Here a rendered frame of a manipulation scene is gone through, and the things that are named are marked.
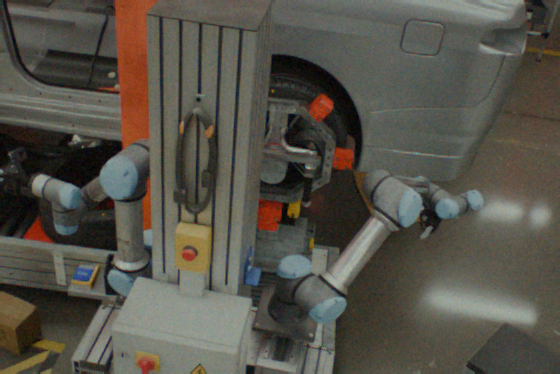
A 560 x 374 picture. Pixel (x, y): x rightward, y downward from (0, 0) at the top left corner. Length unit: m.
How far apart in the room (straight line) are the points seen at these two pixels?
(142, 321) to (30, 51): 2.61
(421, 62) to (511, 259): 1.65
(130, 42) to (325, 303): 1.16
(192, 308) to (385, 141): 1.62
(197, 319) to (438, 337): 2.01
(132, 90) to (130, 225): 0.67
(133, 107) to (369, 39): 1.04
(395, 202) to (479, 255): 2.04
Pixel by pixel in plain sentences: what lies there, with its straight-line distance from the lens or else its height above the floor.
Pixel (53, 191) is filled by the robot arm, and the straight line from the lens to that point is 2.37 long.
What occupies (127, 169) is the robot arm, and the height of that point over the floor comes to 1.45.
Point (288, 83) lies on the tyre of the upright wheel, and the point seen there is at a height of 1.18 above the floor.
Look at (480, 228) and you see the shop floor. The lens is 4.51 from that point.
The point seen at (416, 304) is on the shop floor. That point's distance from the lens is 3.86.
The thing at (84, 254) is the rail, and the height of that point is 0.38.
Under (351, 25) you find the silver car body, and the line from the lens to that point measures 3.03.
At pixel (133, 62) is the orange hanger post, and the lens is 2.66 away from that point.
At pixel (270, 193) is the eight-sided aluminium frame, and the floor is 0.62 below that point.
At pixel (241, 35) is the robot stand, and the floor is 2.01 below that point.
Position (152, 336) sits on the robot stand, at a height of 1.23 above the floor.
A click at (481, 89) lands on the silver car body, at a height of 1.26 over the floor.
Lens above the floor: 2.65
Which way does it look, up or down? 36 degrees down
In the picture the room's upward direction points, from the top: 6 degrees clockwise
